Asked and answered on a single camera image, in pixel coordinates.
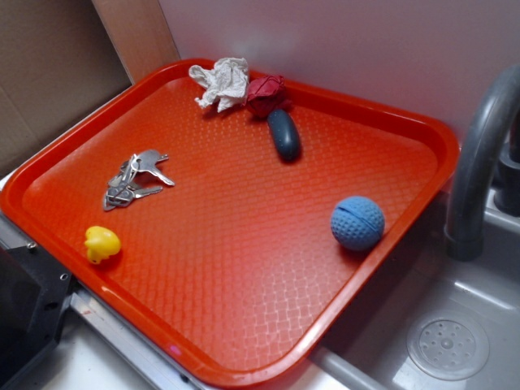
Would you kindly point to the dark grey plastic pickle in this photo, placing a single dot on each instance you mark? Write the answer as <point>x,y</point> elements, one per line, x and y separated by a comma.
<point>284,135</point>

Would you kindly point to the red plastic tray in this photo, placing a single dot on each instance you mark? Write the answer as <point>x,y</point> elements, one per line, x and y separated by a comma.
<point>234,272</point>

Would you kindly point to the blue dimpled ball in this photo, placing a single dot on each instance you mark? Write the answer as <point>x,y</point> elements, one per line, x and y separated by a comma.
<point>357,223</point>

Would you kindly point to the crumpled red cloth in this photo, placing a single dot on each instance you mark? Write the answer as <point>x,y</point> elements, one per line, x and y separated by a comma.
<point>266,94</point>

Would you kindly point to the crumpled white paper towel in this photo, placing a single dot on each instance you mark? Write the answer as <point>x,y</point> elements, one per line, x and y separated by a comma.
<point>225,84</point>

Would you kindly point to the silver key bunch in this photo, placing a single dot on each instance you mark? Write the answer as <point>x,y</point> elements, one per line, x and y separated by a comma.
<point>124,188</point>

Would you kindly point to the yellow rubber duck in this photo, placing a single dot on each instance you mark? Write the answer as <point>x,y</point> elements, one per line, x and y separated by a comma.
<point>101,243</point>

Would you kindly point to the grey plastic faucet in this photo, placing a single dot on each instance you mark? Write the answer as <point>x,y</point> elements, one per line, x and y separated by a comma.
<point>489,152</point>

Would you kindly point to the grey toy sink basin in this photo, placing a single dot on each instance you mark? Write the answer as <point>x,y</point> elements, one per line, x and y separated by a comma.
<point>426,321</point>

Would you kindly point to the brown cardboard panel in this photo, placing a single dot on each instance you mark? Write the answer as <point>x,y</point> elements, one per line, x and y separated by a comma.
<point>61,60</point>

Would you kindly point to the aluminium frame rail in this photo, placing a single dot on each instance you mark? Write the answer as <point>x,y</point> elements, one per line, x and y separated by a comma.
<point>86,345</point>

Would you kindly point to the black metal bracket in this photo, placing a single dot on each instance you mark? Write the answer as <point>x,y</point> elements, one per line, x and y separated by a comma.
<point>35,288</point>

